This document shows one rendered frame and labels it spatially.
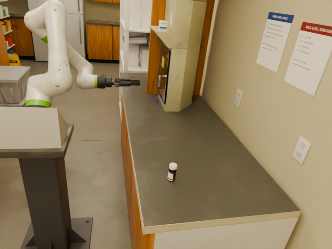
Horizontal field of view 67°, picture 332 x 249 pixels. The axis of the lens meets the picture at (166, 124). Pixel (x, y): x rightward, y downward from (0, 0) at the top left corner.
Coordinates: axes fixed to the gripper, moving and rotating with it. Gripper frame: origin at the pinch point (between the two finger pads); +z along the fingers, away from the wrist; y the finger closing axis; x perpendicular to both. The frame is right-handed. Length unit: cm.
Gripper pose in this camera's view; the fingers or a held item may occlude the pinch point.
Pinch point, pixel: (135, 82)
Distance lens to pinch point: 185.2
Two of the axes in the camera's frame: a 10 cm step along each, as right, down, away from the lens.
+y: -2.0, -4.8, 8.6
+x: -1.0, 8.8, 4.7
